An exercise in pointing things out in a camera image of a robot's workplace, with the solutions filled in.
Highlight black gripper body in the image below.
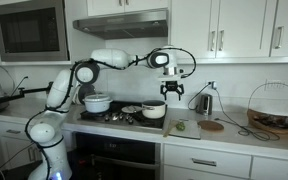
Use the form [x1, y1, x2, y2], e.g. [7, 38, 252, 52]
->
[162, 80, 184, 93]

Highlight wooden spatula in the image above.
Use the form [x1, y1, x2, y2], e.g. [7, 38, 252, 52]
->
[162, 119, 179, 138]

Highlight grey chopping board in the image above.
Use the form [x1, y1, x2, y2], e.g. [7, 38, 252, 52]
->
[167, 118, 202, 140]

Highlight white dutch oven pot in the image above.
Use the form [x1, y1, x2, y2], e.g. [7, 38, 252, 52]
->
[83, 96, 114, 114]

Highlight dark basket contents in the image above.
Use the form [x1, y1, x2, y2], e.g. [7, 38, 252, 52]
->
[253, 112, 288, 130]

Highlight steel electric kettle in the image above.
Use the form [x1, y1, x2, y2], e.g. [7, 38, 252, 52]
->
[195, 93, 214, 117]

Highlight black gas cooktop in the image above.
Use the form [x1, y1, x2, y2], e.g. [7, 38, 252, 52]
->
[79, 100, 168, 131]

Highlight green pepper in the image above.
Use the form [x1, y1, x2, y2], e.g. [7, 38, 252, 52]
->
[175, 121, 187, 132]

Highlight small white saucepan lid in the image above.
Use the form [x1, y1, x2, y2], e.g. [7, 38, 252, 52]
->
[120, 105, 144, 115]

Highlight round wooden trivet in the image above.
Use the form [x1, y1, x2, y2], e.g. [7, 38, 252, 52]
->
[197, 119, 225, 133]

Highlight white drawer front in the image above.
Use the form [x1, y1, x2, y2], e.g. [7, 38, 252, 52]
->
[0, 119, 36, 142]
[250, 156, 288, 180]
[163, 143, 253, 180]
[163, 164, 248, 180]

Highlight white dutch oven lid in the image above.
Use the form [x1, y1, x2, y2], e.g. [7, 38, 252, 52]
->
[83, 93, 113, 103]

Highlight steel range hood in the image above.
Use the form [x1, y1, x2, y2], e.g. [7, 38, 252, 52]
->
[72, 8, 169, 41]

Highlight steel built-in microwave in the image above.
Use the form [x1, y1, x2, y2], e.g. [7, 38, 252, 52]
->
[0, 0, 71, 63]

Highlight white base cabinet door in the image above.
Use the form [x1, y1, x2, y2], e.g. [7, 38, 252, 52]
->
[0, 135, 40, 170]

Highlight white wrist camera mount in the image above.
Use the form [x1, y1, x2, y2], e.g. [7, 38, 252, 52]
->
[157, 73, 186, 82]

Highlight black kettle cable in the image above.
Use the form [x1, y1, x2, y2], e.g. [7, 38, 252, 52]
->
[187, 82, 213, 112]

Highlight white saucepan with steel handle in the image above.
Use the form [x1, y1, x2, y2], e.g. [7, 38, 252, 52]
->
[132, 99, 167, 120]

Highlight white wall outlet with plugs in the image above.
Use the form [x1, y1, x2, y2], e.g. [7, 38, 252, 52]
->
[206, 79, 218, 91]

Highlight steel drawer handle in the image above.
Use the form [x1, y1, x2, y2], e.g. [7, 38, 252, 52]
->
[191, 157, 218, 168]
[5, 128, 22, 135]

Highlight steel oven door handle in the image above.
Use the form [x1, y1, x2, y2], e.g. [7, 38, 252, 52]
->
[90, 154, 161, 168]

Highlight long black power cable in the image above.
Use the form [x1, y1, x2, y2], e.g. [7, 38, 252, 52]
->
[213, 87, 281, 142]

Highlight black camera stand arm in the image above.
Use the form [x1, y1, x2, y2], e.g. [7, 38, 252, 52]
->
[0, 75, 54, 108]

